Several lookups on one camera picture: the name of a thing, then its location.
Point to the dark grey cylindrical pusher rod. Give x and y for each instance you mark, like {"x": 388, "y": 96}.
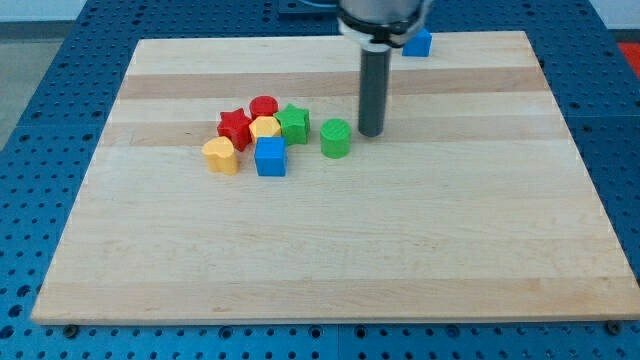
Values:
{"x": 373, "y": 86}

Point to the green cylinder block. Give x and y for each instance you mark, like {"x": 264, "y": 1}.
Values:
{"x": 335, "y": 137}

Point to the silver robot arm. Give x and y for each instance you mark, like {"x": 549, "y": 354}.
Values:
{"x": 378, "y": 27}

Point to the green star block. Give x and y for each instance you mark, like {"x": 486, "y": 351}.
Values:
{"x": 295, "y": 124}

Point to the red star block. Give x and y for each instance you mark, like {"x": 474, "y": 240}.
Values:
{"x": 235, "y": 126}

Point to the blue block at far edge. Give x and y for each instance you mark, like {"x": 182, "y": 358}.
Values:
{"x": 419, "y": 45}

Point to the red cylinder block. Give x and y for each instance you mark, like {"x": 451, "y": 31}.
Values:
{"x": 263, "y": 105}

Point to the yellow hexagon block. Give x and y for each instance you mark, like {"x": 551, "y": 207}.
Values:
{"x": 264, "y": 126}

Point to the blue cube block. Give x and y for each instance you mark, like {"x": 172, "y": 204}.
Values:
{"x": 270, "y": 156}

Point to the light wooden board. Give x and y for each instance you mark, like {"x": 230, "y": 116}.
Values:
{"x": 474, "y": 205}

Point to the yellow heart block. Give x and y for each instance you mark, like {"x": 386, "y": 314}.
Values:
{"x": 220, "y": 156}

